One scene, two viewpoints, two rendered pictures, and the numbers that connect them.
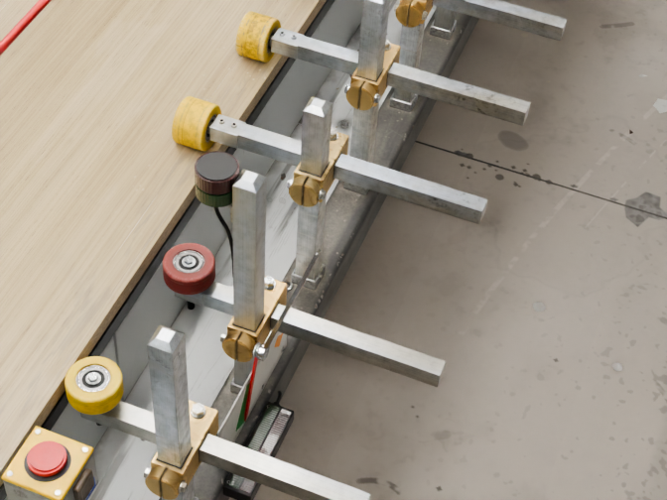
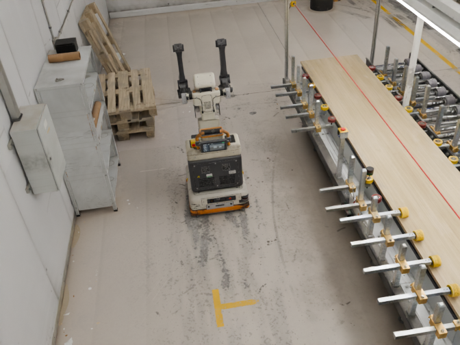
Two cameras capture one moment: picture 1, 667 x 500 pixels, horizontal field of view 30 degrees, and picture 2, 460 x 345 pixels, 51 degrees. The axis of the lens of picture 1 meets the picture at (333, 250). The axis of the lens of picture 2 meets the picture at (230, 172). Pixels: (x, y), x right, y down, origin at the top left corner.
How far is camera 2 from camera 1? 4.16 m
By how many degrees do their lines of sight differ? 92
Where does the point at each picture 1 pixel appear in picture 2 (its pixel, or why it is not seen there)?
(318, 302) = (363, 233)
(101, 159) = (412, 205)
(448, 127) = not seen: outside the picture
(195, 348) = (377, 226)
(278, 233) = (389, 253)
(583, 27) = not seen: outside the picture
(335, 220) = (376, 248)
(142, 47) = (438, 228)
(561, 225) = not seen: outside the picture
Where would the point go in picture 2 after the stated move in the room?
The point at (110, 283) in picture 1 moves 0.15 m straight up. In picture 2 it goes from (383, 189) to (385, 174)
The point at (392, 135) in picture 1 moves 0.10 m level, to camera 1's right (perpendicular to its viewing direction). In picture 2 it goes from (387, 274) to (376, 279)
